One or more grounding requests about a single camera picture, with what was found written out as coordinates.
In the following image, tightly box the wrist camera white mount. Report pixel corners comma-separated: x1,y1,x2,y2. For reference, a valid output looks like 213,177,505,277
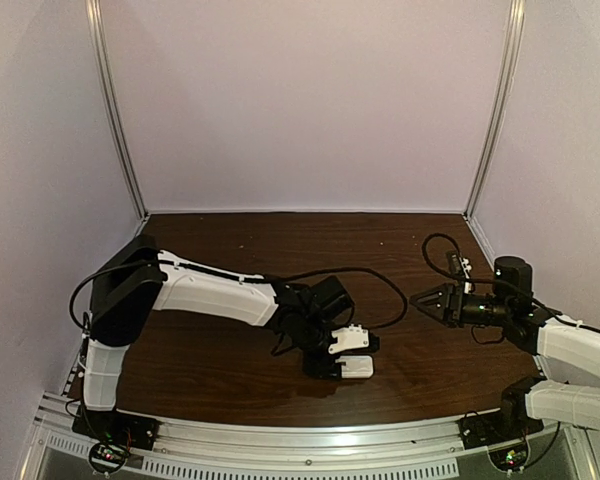
446,251,475,294
328,325,380,355

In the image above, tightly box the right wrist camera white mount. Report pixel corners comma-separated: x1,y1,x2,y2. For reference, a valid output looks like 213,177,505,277
446,251,475,294

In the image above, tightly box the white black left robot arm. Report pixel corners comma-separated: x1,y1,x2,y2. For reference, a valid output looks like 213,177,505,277
82,236,373,444

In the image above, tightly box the white remote control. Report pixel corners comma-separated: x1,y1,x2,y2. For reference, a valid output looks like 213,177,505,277
336,355,374,380

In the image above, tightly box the right circuit board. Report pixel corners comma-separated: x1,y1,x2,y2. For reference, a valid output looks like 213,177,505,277
487,441,530,473

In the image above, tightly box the aluminium frame post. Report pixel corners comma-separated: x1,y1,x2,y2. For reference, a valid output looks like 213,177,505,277
464,0,526,221
85,0,149,221

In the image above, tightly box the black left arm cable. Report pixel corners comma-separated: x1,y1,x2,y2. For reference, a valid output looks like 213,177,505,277
68,268,411,331

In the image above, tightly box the left circuit board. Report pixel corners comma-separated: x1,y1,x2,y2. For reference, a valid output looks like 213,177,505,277
87,442,130,475

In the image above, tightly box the left aluminium frame post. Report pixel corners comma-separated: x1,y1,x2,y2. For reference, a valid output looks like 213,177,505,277
85,0,149,221

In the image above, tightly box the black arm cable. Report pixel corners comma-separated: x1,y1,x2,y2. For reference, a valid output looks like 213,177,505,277
422,233,600,336
68,268,411,331

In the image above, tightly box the right aluminium frame post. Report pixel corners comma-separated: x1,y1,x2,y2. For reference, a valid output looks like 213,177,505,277
464,0,526,221

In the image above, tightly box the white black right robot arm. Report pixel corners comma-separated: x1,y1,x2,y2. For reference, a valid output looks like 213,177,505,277
410,255,600,442

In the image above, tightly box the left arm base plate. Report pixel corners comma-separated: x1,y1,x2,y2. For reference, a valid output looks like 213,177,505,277
72,410,160,451

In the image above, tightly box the front aluminium rail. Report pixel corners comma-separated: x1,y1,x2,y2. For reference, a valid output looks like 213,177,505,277
15,393,591,479

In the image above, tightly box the circuit board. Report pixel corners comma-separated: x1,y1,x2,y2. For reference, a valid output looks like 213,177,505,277
87,442,130,475
487,441,530,473

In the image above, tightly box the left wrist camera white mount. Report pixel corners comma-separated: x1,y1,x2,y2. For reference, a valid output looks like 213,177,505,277
328,325,380,355

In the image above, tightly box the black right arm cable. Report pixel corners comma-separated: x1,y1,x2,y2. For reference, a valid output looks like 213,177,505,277
422,233,600,336

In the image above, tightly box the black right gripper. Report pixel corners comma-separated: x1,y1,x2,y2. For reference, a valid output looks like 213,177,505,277
410,285,513,329

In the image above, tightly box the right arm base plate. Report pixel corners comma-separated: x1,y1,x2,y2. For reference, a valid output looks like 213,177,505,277
456,409,544,450

